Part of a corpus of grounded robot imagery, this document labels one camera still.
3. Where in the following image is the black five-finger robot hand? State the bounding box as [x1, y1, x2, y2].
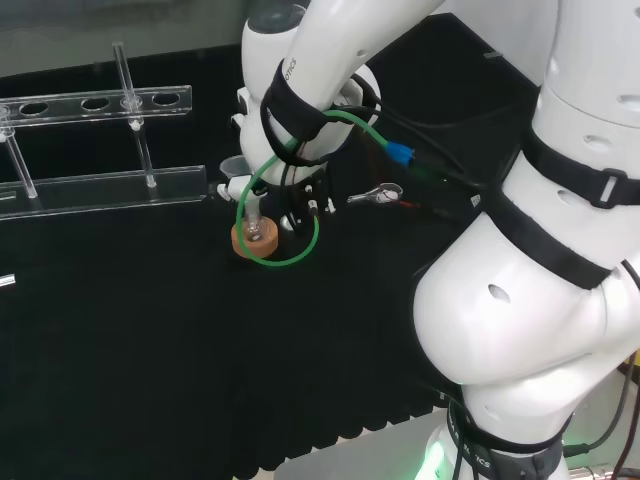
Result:
[209, 169, 337, 237]

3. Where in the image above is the clear plastic funnel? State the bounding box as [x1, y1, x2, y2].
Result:
[219, 155, 264, 222]

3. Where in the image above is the clear round-bottom flask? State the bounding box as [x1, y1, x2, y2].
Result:
[243, 209, 267, 244]

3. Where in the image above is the clear funnel stand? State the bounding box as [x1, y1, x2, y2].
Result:
[0, 40, 208, 221]

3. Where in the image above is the black bench cloth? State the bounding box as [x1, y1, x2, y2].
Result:
[0, 12, 544, 480]

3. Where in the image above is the brown cork ring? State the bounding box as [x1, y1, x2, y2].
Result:
[230, 215, 280, 261]

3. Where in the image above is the green cable with blue plug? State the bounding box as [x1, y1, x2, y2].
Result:
[235, 110, 417, 268]

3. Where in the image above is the thin orange cable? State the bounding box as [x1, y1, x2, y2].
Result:
[367, 139, 437, 209]

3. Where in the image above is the black cable with green plug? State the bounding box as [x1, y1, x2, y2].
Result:
[407, 157, 481, 194]

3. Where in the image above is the thin black cable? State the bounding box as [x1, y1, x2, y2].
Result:
[563, 349, 640, 457]

